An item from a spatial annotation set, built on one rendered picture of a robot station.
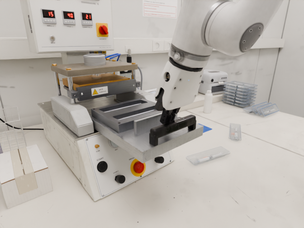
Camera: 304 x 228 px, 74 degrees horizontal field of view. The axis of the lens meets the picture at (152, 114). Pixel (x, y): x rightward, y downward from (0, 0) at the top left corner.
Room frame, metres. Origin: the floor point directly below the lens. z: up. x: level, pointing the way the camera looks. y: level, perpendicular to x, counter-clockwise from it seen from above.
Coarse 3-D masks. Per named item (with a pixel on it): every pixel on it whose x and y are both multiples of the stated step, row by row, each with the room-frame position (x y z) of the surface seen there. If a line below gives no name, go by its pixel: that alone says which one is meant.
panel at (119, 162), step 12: (96, 144) 0.54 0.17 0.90; (108, 144) 0.57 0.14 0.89; (96, 156) 0.53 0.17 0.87; (108, 156) 0.55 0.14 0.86; (120, 156) 0.57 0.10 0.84; (132, 156) 0.59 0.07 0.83; (168, 156) 0.67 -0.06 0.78; (96, 168) 0.51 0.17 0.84; (108, 168) 0.53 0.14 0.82; (120, 168) 0.55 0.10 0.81; (132, 168) 0.57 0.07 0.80; (144, 168) 0.59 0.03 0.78; (156, 168) 0.62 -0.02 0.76; (96, 180) 0.50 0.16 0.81; (108, 180) 0.51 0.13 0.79; (132, 180) 0.55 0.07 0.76; (108, 192) 0.50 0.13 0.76
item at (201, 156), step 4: (212, 148) 0.74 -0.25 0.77; (216, 148) 0.74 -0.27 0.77; (220, 148) 0.74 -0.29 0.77; (224, 148) 0.74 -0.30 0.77; (200, 152) 0.71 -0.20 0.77; (204, 152) 0.71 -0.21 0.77; (208, 152) 0.71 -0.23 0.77; (212, 152) 0.71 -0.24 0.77; (216, 152) 0.71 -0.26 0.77; (220, 152) 0.71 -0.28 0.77; (224, 152) 0.71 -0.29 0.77; (188, 156) 0.68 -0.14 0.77; (192, 156) 0.68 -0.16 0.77; (196, 156) 0.68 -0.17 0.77; (200, 156) 0.68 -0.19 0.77; (204, 156) 0.68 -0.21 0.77; (208, 156) 0.68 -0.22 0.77; (212, 156) 0.68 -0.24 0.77; (216, 156) 0.68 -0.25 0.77; (192, 160) 0.66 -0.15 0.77; (196, 160) 0.66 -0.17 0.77; (200, 160) 0.66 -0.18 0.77
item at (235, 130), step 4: (232, 124) 1.00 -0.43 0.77; (236, 124) 1.00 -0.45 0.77; (240, 124) 1.00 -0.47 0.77; (232, 128) 0.94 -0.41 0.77; (236, 128) 0.94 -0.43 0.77; (240, 128) 0.94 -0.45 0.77; (232, 132) 0.90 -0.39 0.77; (236, 132) 0.90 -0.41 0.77; (240, 132) 0.90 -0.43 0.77; (232, 136) 0.86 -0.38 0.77; (236, 136) 0.86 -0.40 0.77; (240, 136) 0.86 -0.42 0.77
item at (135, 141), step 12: (96, 120) 0.57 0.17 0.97; (144, 120) 0.48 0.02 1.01; (156, 120) 0.50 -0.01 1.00; (108, 132) 0.50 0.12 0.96; (132, 132) 0.48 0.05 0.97; (144, 132) 0.48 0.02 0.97; (180, 132) 0.48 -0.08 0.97; (192, 132) 0.49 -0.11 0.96; (120, 144) 0.45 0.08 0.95; (132, 144) 0.42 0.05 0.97; (144, 144) 0.42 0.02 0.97; (168, 144) 0.44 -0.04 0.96; (180, 144) 0.47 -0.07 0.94; (144, 156) 0.39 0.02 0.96; (156, 156) 0.41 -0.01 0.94
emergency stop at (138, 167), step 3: (135, 162) 0.59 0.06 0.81; (138, 162) 0.58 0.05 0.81; (141, 162) 0.59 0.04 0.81; (135, 165) 0.58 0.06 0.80; (138, 165) 0.58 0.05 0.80; (141, 165) 0.59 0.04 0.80; (135, 168) 0.57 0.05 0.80; (138, 168) 0.58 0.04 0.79; (141, 168) 0.58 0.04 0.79; (135, 171) 0.57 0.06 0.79; (138, 171) 0.57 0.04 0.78; (141, 171) 0.57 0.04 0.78
